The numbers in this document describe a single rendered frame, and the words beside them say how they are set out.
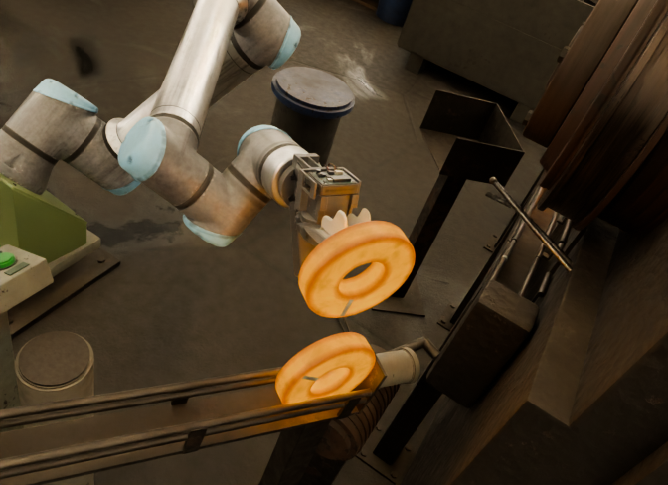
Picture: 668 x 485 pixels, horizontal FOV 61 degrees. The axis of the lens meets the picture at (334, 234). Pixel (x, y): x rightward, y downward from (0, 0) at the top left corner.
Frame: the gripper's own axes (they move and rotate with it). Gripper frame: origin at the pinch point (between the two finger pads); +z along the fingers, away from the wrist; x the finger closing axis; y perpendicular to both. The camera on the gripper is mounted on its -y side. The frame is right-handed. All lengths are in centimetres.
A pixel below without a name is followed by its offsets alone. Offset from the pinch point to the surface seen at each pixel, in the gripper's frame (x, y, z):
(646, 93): 32.7, 24.3, 7.5
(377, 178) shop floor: 103, -54, -147
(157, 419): -23.8, -26.2, -6.6
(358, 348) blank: 2.7, -15.1, -0.4
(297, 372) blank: -6.1, -17.9, -1.2
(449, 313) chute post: 93, -75, -72
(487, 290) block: 29.2, -11.9, -4.1
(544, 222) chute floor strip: 80, -20, -37
